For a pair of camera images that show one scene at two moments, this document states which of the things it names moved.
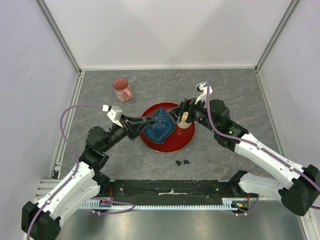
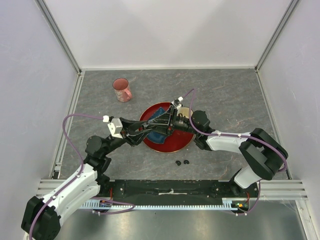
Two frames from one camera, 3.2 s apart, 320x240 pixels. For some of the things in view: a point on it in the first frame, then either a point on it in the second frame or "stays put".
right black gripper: (185, 105) -> (163, 119)
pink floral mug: (121, 88) stays put
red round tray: (181, 137) stays put
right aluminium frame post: (275, 34) stays put
